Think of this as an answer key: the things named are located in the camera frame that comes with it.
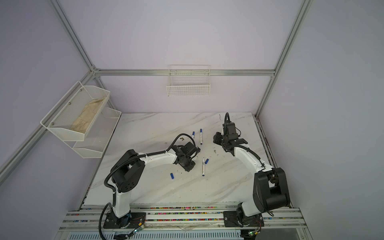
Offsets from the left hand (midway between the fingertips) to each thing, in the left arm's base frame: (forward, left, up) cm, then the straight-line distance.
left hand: (188, 166), depth 92 cm
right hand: (+13, -16, +14) cm, 25 cm away
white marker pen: (+25, -3, +1) cm, 26 cm away
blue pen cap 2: (+4, -12, -1) cm, 12 cm away
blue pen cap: (-6, +10, -1) cm, 11 cm away
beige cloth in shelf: (+11, +55, +28) cm, 63 cm away
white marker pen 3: (-6, -9, 0) cm, 11 cm away
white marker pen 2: (+25, -8, 0) cm, 26 cm away
